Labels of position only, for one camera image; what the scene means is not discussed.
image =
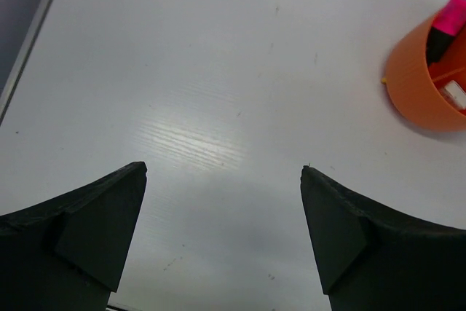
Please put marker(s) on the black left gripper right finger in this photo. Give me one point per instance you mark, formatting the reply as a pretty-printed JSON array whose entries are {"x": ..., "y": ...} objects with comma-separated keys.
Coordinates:
[{"x": 372, "y": 257}]

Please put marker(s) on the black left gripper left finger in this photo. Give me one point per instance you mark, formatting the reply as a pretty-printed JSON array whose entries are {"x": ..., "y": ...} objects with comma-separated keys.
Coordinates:
[{"x": 69, "y": 252}]

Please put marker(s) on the black pink highlighter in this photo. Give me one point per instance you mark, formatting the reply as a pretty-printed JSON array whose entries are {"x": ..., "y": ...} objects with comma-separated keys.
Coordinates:
[{"x": 445, "y": 28}]

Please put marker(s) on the orange round desk organizer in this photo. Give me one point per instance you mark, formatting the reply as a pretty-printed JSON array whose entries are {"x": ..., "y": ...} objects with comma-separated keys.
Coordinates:
[{"x": 411, "y": 89}]

